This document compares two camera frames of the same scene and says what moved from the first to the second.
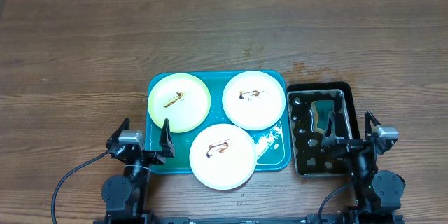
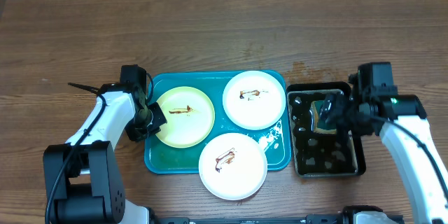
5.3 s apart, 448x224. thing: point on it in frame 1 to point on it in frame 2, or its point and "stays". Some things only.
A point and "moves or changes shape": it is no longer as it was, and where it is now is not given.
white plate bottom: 222,157 moves or changes shape
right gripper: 348,145 to 334,107
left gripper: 166,145 to 138,135
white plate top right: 253,100 stays
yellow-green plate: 181,99 moves or changes shape
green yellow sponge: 320,113 stays
